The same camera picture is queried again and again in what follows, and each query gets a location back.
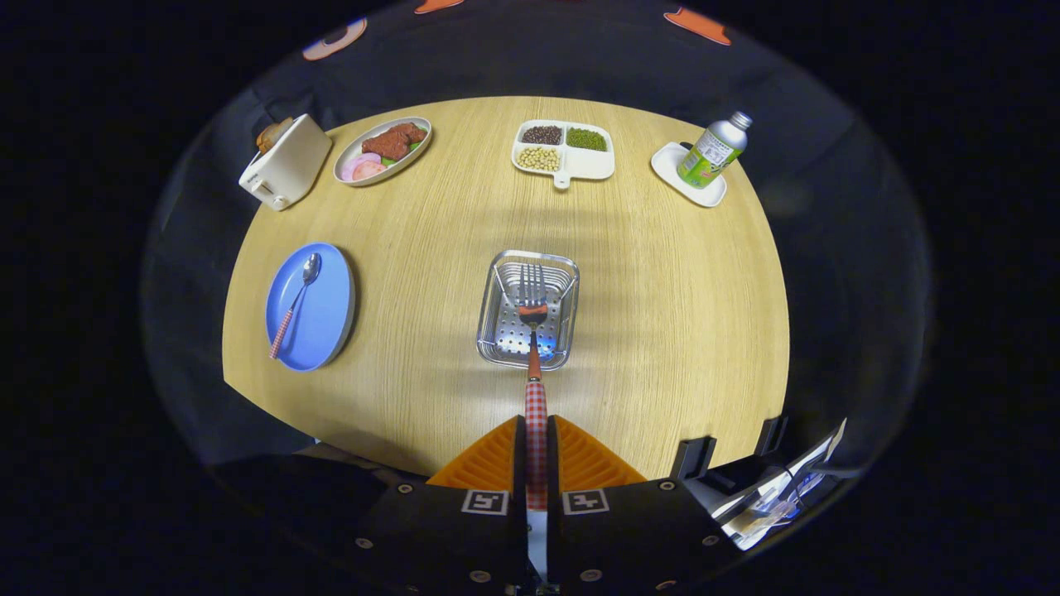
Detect perforated metal basket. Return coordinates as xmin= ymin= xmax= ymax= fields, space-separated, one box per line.
xmin=476 ymin=250 xmax=581 ymax=371

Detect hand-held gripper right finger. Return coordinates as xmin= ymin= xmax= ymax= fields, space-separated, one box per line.
xmin=547 ymin=416 xmax=742 ymax=596

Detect white oval plate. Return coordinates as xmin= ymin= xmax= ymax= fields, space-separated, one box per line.
xmin=334 ymin=117 xmax=433 ymax=187

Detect brown meat slices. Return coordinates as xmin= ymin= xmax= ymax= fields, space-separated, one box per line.
xmin=361 ymin=123 xmax=428 ymax=161

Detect black table clamp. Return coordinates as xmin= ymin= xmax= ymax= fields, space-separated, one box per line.
xmin=669 ymin=435 xmax=717 ymax=483
xmin=755 ymin=414 xmax=789 ymax=458

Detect spoon with red checked handle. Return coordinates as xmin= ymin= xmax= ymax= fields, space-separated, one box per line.
xmin=269 ymin=252 xmax=322 ymax=360

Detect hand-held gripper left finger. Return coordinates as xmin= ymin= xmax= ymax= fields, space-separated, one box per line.
xmin=352 ymin=416 xmax=531 ymax=596

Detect silver bottle with green label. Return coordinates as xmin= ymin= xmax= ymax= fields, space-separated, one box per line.
xmin=677 ymin=111 xmax=754 ymax=190

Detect blue round plate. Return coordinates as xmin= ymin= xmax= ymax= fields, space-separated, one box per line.
xmin=265 ymin=243 xmax=357 ymax=373

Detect fork with red checked handle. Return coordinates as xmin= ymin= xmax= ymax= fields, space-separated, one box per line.
xmin=515 ymin=263 xmax=549 ymax=511

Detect white square coaster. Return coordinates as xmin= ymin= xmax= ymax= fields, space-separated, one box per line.
xmin=650 ymin=142 xmax=728 ymax=208

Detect white divided dish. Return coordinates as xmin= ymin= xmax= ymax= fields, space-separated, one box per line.
xmin=511 ymin=119 xmax=616 ymax=190

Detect white toaster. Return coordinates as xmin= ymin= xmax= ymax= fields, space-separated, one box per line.
xmin=238 ymin=114 xmax=334 ymax=212

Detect pink ham slices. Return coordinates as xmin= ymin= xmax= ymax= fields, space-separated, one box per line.
xmin=341 ymin=152 xmax=388 ymax=182

